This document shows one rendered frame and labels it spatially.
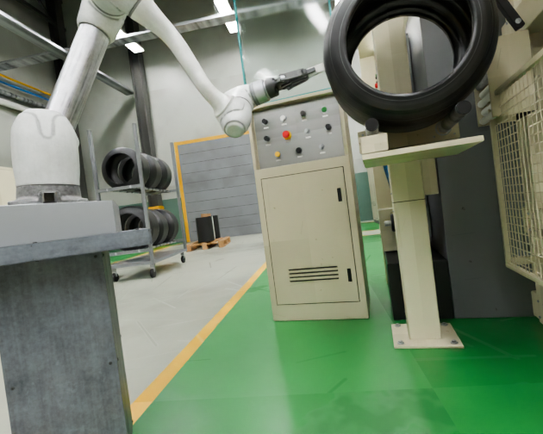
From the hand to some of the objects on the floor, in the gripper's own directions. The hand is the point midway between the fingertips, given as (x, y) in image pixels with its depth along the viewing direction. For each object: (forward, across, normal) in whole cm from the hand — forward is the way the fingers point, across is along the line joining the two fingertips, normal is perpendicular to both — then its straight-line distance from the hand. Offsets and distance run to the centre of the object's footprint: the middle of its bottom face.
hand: (315, 70), depth 131 cm
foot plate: (+13, +32, +119) cm, 124 cm away
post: (+12, +32, +119) cm, 124 cm away
